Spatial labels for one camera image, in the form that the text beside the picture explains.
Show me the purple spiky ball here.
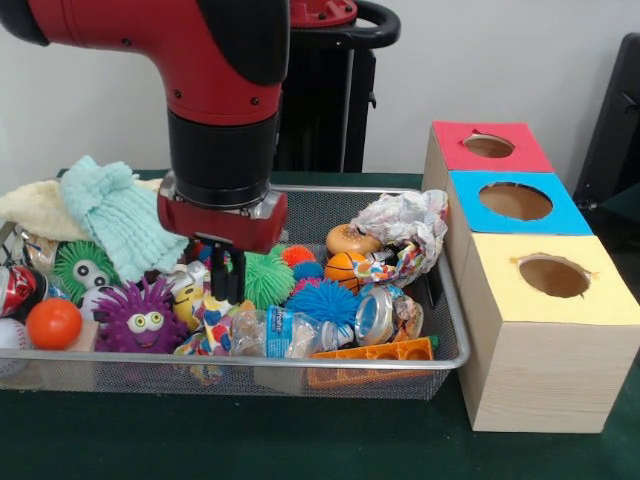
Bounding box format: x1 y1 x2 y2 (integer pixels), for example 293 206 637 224
92 280 188 356

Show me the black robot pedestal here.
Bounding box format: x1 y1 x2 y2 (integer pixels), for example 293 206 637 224
275 0 401 173

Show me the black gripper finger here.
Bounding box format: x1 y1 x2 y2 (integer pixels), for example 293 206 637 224
210 245 228 303
228 250 247 307

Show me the crushed clear plastic bottle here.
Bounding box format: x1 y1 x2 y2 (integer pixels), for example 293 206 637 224
232 305 351 359

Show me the wooden box with three holes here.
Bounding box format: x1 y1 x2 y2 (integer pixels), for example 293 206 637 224
422 121 640 434

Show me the crushed silver can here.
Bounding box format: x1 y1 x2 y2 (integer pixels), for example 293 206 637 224
353 283 426 346

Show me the orange basketball toy ball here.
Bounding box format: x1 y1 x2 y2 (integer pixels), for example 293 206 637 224
322 250 366 293

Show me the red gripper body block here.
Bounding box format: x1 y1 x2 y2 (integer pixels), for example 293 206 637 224
156 174 290 255

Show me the shallow clear mesh bin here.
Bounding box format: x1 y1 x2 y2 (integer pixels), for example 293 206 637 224
0 178 471 403

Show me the green spiky ball with eyes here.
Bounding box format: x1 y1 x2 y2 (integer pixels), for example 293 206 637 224
52 240 119 304

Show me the dark green table cloth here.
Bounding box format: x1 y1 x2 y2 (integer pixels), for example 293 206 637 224
0 168 640 480

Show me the cream waffle cloth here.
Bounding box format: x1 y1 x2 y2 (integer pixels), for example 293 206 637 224
0 178 166 243

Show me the large blue spiky ball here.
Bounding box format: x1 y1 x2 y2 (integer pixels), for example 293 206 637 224
285 280 361 326

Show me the black panel on stand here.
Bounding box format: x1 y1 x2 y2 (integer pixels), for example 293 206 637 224
580 33 640 226

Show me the long orange building block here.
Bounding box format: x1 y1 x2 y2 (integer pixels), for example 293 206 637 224
308 338 436 389

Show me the light blue knitted cloth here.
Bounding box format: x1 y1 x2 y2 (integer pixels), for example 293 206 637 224
58 155 191 283

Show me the tan orange ball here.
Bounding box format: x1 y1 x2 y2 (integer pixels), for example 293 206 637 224
325 223 381 256

